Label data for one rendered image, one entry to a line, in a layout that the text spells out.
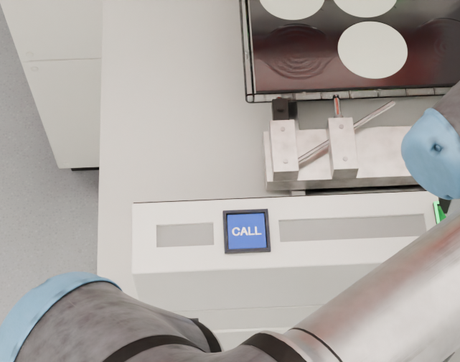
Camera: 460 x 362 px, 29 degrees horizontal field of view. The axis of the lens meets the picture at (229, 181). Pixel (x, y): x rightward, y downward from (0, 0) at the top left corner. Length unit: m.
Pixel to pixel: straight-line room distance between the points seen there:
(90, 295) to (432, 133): 0.32
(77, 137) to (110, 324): 1.47
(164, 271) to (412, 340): 0.55
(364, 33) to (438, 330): 0.80
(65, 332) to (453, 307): 0.25
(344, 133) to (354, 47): 0.15
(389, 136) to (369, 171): 0.06
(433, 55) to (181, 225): 0.46
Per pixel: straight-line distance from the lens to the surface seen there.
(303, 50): 1.31
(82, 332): 0.59
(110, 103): 1.36
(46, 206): 2.22
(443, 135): 0.77
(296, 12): 1.35
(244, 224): 1.10
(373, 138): 1.27
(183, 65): 1.39
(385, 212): 1.13
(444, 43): 1.35
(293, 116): 1.31
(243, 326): 1.28
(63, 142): 2.06
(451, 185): 0.79
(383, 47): 1.33
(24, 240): 2.19
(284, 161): 1.20
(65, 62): 1.79
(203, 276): 1.10
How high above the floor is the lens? 1.96
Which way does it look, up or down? 63 degrees down
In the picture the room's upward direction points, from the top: straight up
